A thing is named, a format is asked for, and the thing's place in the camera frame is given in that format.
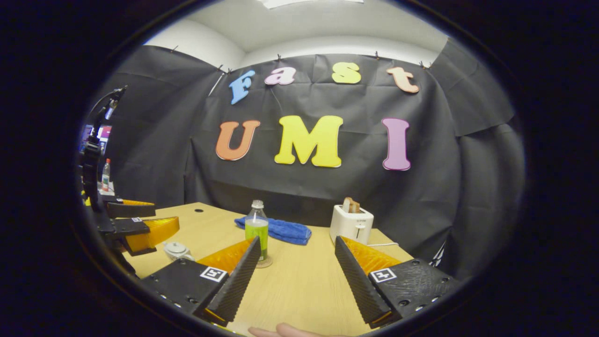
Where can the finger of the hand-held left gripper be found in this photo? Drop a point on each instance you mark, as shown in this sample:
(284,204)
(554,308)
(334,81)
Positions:
(117,227)
(126,210)

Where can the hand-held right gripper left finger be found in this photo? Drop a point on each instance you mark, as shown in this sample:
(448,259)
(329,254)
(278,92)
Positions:
(238,281)

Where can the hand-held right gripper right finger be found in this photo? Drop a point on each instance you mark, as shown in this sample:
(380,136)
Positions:
(355,278)

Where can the round brown coaster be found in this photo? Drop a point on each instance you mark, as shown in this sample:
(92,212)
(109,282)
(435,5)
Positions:
(266,263)

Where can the green label water bottle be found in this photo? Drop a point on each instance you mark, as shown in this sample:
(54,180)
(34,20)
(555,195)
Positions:
(257,234)

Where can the white teacup lid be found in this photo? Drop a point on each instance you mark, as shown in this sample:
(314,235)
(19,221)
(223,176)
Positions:
(176,246)

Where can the white teacup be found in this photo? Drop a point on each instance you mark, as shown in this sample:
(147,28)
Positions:
(180,255)

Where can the red cap plastic bottle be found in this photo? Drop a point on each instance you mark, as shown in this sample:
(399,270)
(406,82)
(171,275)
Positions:
(106,178)

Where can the computer monitor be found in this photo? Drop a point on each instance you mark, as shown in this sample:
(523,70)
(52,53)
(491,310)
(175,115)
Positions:
(104,133)

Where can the white toaster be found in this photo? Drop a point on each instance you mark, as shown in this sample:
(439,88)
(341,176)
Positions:
(351,224)

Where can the blue towel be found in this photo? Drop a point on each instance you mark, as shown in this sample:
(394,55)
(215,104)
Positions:
(288,230)

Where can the bread slice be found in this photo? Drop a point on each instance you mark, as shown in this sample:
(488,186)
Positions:
(351,205)

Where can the black backdrop cloth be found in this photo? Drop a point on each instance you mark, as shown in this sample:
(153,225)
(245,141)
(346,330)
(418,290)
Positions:
(327,187)

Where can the ceiling light panel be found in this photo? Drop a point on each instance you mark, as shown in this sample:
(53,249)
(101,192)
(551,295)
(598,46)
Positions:
(309,3)

